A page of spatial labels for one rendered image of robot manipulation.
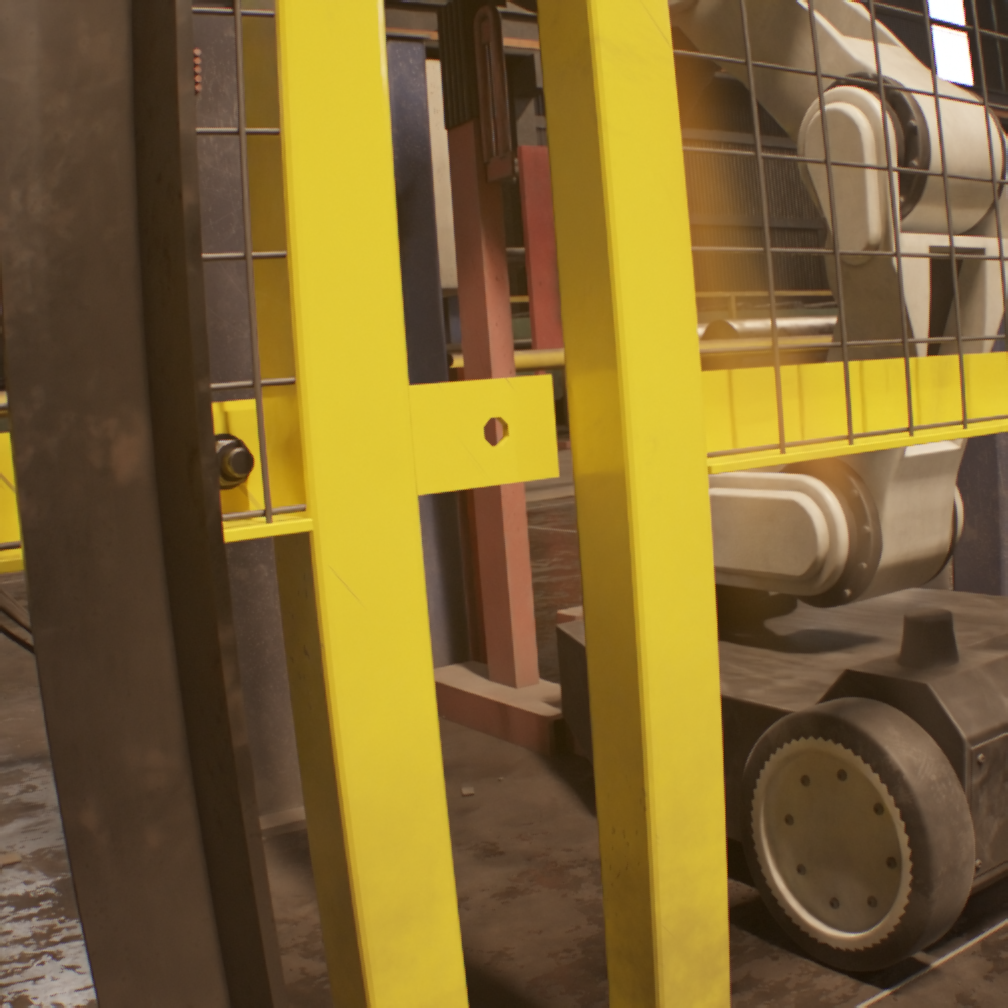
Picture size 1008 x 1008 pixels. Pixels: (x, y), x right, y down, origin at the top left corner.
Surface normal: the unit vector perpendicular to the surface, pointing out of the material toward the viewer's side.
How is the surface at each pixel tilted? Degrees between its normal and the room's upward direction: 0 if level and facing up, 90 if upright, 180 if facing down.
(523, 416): 90
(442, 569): 90
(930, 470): 114
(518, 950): 0
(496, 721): 90
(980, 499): 90
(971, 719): 45
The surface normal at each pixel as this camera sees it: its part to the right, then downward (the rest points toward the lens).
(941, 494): 0.54, 0.22
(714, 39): -0.61, 0.44
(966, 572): -0.83, 0.11
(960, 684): 0.32, -0.68
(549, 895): -0.07, -0.99
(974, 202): 0.45, 0.68
